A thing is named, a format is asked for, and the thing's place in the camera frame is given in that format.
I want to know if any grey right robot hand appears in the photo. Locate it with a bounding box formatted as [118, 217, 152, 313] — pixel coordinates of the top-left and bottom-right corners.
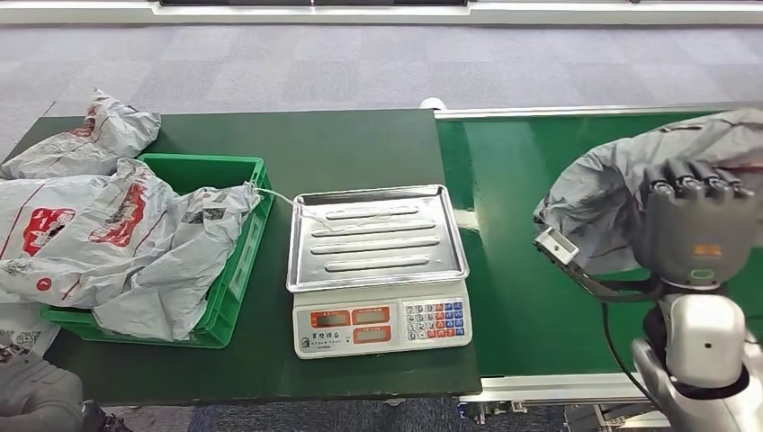
[632, 157, 757, 292]

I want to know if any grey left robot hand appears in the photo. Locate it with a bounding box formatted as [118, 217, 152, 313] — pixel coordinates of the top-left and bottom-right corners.
[0, 346, 85, 432]

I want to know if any green conveyor belt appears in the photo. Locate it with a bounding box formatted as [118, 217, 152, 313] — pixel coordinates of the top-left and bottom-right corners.
[435, 112, 763, 378]

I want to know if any crumpled grey courier bag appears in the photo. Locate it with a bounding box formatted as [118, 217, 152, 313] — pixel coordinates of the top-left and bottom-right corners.
[0, 89, 162, 181]

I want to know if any green plastic crate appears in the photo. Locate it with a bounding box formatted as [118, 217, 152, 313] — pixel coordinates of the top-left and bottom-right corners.
[40, 153, 275, 350]

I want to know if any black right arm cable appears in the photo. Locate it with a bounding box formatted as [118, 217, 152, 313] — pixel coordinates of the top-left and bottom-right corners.
[600, 302, 663, 412]

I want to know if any grey courier bag red logo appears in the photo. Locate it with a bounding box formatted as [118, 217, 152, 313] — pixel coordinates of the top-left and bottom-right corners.
[0, 174, 135, 308]
[89, 157, 264, 343]

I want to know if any white electronic scale body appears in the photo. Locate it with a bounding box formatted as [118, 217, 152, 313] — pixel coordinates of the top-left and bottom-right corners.
[292, 280, 474, 361]

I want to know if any thin white cord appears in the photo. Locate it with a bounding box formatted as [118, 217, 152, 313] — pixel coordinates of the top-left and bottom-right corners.
[253, 186, 353, 230]

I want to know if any grey courier bag package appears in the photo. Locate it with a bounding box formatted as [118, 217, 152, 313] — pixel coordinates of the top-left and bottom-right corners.
[533, 107, 763, 278]

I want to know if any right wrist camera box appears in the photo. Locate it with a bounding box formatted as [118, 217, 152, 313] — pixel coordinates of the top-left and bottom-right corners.
[533, 226, 664, 303]

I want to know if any white bag with QR codes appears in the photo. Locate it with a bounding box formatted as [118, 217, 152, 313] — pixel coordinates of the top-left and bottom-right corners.
[0, 301, 61, 359]

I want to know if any steel weighing tray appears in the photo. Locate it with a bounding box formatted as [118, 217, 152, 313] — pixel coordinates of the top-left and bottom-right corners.
[285, 184, 471, 294]

